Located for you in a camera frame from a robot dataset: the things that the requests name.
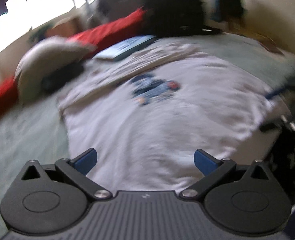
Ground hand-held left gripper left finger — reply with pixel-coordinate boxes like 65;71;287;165
21;148;112;202

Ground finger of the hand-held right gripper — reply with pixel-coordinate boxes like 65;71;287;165
264;79;295;101
260;115;295;133

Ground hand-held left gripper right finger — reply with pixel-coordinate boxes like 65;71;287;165
180;149;274;202

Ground white printed t-shirt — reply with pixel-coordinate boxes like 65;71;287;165
57;42;280;188

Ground yellow cardboard box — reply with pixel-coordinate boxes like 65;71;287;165
248;30;285;55

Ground black pouch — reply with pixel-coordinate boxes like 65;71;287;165
41;64;85;92

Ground grey checked pillow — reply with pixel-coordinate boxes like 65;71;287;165
14;36;96;104

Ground blue book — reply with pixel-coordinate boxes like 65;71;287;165
95;35;158;62

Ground black backpack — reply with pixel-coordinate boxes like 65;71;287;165
141;0;220;38

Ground red quilt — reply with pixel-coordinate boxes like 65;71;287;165
0;7;148;128

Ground brown cardboard box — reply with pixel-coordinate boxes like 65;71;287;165
47;16;81;37

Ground dark hanging garments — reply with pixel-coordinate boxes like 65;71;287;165
97;0;143;22

